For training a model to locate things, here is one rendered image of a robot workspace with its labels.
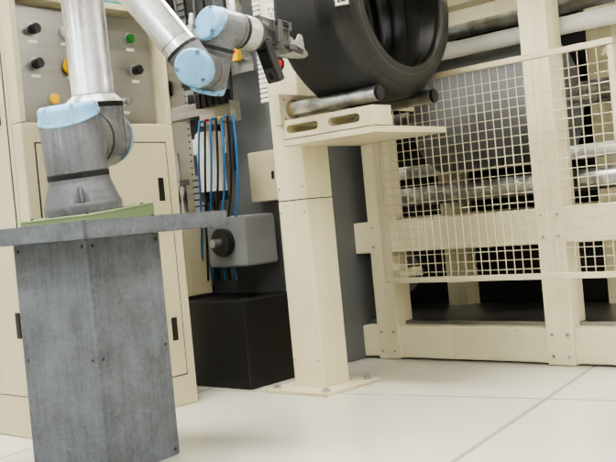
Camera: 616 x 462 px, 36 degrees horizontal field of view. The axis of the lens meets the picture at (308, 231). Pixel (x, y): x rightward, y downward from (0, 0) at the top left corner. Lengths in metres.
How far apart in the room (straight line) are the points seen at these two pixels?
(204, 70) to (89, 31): 0.38
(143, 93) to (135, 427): 1.19
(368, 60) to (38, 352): 1.21
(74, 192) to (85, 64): 0.37
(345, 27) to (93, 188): 0.86
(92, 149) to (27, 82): 0.57
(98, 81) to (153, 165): 0.57
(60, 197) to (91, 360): 0.39
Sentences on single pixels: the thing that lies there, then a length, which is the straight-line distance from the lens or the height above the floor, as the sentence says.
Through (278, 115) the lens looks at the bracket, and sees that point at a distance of 2.91.
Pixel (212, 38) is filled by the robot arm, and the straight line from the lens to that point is 2.41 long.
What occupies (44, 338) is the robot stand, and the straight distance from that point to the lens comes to 2.34.
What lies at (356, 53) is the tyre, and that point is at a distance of 2.71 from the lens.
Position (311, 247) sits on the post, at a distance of 3.00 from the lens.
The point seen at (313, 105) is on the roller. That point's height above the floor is 0.90.
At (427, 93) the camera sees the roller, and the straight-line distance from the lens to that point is 2.95.
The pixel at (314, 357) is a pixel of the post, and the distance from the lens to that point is 3.05.
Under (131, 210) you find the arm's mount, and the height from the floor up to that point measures 0.62.
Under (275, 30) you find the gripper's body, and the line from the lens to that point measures 2.57.
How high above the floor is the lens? 0.57
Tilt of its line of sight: 1 degrees down
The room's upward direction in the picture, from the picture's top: 5 degrees counter-clockwise
